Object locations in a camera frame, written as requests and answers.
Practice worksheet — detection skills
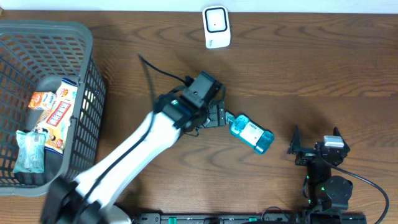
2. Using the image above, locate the blue mouthwash bottle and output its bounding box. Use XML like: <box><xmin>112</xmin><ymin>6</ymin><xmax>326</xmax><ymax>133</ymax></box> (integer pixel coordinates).
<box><xmin>225</xmin><ymin>112</ymin><xmax>274</xmax><ymax>154</ymax></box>

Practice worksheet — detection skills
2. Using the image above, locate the yellow snack bag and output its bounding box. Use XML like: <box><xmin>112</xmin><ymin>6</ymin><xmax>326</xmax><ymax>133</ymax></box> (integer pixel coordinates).
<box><xmin>32</xmin><ymin>78</ymin><xmax>78</xmax><ymax>155</ymax></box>

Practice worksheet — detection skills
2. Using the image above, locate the orange small carton box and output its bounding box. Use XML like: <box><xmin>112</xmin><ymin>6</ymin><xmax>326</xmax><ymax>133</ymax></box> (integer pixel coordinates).
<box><xmin>28</xmin><ymin>91</ymin><xmax>57</xmax><ymax>110</ymax></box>

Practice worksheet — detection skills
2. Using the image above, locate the teal wet wipes pack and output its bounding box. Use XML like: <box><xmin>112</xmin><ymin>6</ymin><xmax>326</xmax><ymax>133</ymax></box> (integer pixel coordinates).
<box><xmin>13</xmin><ymin>131</ymin><xmax>46</xmax><ymax>174</ymax></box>

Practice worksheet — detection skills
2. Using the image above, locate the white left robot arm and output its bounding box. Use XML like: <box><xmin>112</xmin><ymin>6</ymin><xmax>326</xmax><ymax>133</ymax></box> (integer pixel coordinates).
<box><xmin>40</xmin><ymin>93</ymin><xmax>224</xmax><ymax>223</ymax></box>

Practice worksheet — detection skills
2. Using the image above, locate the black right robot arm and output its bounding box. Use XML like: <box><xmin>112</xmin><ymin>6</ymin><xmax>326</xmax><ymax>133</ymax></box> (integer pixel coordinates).
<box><xmin>287</xmin><ymin>127</ymin><xmax>353</xmax><ymax>214</ymax></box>

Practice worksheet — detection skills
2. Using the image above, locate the white barcode scanner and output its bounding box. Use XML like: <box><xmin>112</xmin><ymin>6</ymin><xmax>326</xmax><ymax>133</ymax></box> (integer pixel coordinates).
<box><xmin>202</xmin><ymin>6</ymin><xmax>231</xmax><ymax>49</ymax></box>

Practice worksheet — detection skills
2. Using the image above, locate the grey plastic basket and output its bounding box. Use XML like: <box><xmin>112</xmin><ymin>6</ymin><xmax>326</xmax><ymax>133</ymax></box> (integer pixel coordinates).
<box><xmin>1</xmin><ymin>20</ymin><xmax>106</xmax><ymax>197</ymax></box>

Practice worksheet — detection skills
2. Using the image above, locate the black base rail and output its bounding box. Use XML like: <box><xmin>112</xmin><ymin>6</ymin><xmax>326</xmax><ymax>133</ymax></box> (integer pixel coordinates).
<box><xmin>133</xmin><ymin>211</ymin><xmax>367</xmax><ymax>224</ymax></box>

